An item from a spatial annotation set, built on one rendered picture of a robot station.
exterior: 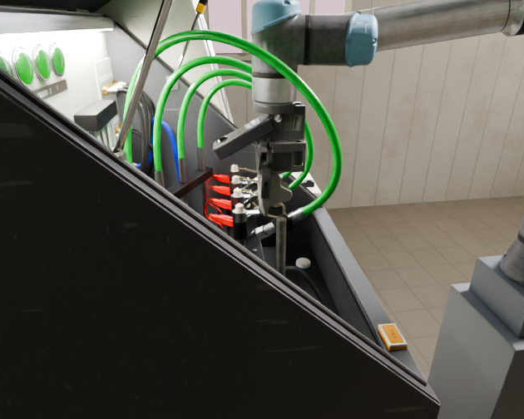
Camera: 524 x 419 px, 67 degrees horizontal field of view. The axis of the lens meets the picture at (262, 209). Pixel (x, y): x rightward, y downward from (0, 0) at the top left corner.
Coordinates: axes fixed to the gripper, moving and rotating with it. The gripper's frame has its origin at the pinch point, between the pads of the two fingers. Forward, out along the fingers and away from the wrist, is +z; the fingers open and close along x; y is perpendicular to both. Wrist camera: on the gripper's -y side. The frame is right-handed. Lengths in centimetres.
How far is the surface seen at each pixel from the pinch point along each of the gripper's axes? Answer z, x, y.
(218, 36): -30.5, -6.0, -6.9
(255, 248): 12.9, 7.1, -0.6
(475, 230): 111, 180, 182
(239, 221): 2.9, 1.0, -4.4
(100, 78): -21.7, 21.5, -31.7
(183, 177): -0.6, 17.5, -16.0
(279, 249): 1.7, -12.3, 1.7
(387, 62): -5, 232, 118
